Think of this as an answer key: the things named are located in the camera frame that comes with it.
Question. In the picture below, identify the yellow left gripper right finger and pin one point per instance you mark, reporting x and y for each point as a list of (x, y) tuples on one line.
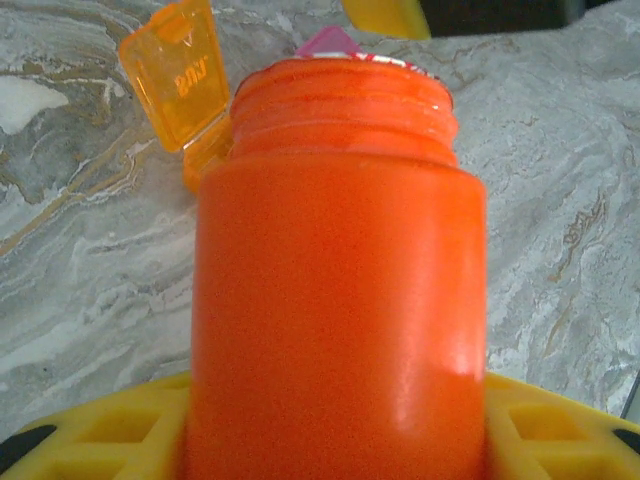
[(560, 440)]

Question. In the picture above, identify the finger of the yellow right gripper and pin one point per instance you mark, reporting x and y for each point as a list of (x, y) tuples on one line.
[(390, 17)]

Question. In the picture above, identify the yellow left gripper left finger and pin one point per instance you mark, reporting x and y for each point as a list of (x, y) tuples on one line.
[(90, 440)]

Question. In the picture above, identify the orange translucent pill box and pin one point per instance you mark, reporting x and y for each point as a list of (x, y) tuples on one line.
[(175, 85)]

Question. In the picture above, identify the orange pill bottle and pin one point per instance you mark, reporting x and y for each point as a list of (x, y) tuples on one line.
[(340, 300)]

